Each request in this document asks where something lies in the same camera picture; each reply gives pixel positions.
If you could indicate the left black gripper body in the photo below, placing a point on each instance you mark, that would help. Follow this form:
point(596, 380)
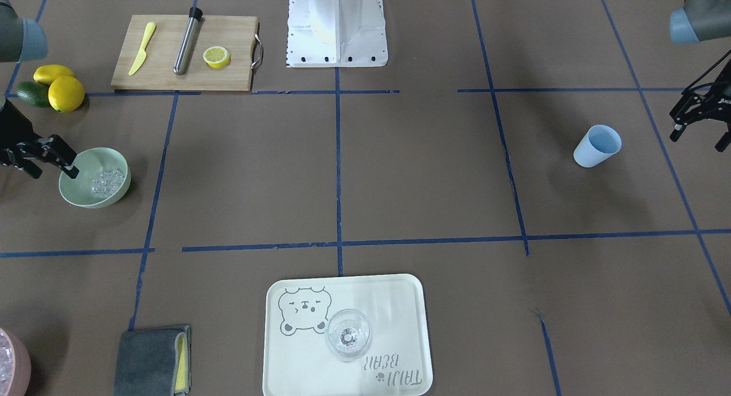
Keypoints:
point(718, 103)

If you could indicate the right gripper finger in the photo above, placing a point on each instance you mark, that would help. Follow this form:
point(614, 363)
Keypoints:
point(28, 167)
point(54, 150)

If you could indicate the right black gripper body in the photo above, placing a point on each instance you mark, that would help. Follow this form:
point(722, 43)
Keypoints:
point(11, 126)

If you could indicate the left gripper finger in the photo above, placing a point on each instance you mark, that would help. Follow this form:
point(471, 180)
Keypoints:
point(724, 142)
point(679, 128)

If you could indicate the green bowl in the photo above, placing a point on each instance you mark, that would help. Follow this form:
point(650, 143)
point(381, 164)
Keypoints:
point(104, 177)

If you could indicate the light blue cup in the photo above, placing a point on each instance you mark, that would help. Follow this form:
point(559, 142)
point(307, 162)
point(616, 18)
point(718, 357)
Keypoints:
point(598, 144)

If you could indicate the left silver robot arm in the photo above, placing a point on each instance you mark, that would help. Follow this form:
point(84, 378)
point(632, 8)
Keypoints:
point(702, 20)

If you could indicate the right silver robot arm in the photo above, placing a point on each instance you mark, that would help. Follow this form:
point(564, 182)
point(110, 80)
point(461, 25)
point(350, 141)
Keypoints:
point(23, 40)

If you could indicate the pink bowl with ice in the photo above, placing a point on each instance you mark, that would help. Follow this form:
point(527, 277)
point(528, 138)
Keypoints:
point(15, 365)

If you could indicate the green lime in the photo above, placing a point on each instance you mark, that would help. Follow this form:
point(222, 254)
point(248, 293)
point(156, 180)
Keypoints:
point(33, 93)

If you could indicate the yellow lemon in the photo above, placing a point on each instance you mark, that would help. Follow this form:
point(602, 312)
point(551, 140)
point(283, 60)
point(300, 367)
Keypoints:
point(47, 74)
point(66, 94)

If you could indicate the yellow plastic knife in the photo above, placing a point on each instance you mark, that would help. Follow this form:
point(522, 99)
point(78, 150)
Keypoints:
point(142, 54)

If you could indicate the steel muddler black tip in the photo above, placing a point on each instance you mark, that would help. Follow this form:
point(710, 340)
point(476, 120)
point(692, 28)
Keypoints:
point(187, 43)

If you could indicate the half lemon slice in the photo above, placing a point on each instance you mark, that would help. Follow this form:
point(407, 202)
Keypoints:
point(216, 57)

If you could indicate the grey folded cloth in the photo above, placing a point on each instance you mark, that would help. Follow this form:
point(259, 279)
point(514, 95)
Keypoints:
point(154, 362)

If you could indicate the cream bear tray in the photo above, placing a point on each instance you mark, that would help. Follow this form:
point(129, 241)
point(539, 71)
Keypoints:
point(297, 360)

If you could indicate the clear wine glass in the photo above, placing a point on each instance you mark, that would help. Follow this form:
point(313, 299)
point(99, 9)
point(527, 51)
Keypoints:
point(349, 335)

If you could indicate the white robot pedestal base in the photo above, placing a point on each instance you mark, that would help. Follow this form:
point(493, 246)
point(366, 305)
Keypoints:
point(336, 33)

